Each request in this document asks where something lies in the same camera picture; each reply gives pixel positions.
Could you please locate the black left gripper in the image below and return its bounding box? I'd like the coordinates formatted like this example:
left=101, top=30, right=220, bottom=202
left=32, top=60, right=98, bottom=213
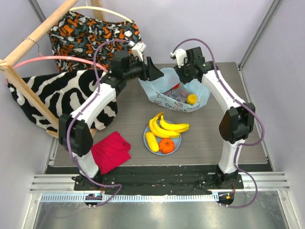
left=123, top=56, right=164, bottom=82

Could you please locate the light blue printed plastic bag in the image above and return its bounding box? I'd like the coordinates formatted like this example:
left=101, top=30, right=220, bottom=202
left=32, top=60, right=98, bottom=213
left=139, top=68, right=210, bottom=113

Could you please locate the red fake tomato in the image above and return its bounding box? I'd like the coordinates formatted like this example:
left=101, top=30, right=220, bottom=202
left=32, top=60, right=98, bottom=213
left=172, top=83, right=180, bottom=89

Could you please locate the green yellow fake citrus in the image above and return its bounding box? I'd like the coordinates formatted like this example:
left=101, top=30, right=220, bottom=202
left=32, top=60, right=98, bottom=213
left=186, top=94, right=198, bottom=106

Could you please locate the yellow fake banana bunch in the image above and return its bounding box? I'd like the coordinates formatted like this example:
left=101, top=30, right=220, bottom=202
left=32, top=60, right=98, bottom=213
left=149, top=112, right=180, bottom=138

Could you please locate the yellow fake lemon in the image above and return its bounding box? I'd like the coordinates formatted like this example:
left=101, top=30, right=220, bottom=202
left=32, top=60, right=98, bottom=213
left=145, top=132, right=159, bottom=153

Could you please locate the orange fake pumpkin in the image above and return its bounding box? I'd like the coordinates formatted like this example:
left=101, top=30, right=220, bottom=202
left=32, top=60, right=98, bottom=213
left=159, top=138, right=175, bottom=154

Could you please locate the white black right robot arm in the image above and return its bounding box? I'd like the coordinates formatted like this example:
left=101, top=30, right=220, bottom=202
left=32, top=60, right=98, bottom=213
left=171, top=47, right=255, bottom=188

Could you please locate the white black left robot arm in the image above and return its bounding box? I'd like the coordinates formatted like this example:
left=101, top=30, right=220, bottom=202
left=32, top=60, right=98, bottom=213
left=59, top=51, right=164, bottom=190

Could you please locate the pink hanger hoop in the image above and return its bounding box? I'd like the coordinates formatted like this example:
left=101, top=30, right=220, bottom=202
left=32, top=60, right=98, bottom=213
left=13, top=55, right=108, bottom=73

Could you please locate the light blue round plate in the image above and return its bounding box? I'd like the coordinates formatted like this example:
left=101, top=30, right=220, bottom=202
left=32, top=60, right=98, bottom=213
left=143, top=126, right=182, bottom=156

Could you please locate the orange grey patterned cloth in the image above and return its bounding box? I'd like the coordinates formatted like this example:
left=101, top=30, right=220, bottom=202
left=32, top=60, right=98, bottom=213
left=49, top=11, right=142, bottom=73

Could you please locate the red folded cloth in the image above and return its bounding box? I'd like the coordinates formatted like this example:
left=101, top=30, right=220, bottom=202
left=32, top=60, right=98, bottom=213
left=91, top=131, right=131, bottom=175

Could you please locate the zebra striped cloth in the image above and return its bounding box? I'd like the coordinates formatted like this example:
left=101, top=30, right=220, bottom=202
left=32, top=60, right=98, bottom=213
left=8, top=70, right=119, bottom=131

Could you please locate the cream hanger hoop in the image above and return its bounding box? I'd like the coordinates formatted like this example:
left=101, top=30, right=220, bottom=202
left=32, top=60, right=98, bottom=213
left=69, top=6, right=133, bottom=23

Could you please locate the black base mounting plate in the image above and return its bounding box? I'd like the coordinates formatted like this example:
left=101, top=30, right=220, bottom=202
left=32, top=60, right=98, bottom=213
left=72, top=165, right=244, bottom=196

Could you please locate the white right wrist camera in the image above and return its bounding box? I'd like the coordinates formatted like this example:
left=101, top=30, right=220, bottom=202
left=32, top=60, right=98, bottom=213
left=170, top=49, right=187, bottom=68

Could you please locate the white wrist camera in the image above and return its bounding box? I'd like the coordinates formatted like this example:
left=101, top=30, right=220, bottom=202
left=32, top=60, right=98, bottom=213
left=170, top=49, right=187, bottom=68
left=131, top=42, right=146, bottom=62

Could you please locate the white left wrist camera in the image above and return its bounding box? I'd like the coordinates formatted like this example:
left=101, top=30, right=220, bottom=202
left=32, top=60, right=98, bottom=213
left=131, top=42, right=146, bottom=62

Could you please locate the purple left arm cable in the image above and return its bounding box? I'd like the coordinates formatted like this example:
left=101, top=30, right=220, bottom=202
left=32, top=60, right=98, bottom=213
left=66, top=39, right=134, bottom=207

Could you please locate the wooden rack frame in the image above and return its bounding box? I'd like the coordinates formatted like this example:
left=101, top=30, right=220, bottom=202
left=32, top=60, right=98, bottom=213
left=0, top=0, right=105, bottom=148

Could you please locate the aluminium rail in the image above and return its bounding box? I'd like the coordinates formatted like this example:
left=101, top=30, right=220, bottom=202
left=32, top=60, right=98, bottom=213
left=30, top=172, right=290, bottom=203

